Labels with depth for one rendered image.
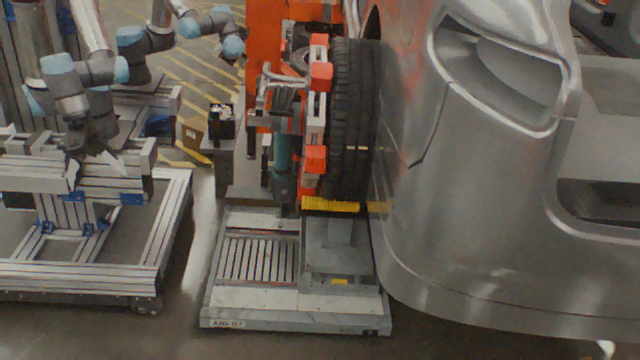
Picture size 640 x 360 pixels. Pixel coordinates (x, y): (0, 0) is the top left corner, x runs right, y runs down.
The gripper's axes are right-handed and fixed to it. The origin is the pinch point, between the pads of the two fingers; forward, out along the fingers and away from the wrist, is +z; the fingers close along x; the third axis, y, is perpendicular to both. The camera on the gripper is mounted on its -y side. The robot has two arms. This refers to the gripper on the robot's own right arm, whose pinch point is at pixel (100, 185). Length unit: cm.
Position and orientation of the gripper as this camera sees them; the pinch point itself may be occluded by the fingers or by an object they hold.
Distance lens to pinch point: 152.7
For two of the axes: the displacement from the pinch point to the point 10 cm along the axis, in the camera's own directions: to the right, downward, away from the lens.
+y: -1.1, -2.7, 9.6
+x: -9.7, 2.5, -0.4
